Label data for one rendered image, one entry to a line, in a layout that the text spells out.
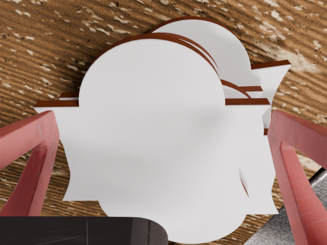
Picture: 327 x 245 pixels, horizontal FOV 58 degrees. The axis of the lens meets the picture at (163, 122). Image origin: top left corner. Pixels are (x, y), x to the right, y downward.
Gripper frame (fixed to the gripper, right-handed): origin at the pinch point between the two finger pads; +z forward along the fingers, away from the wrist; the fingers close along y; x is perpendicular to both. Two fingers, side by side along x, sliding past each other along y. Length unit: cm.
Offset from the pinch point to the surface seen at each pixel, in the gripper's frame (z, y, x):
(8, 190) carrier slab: 8.1, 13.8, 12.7
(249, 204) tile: 4.0, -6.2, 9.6
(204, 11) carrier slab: 8.4, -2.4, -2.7
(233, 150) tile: 3.3, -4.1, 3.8
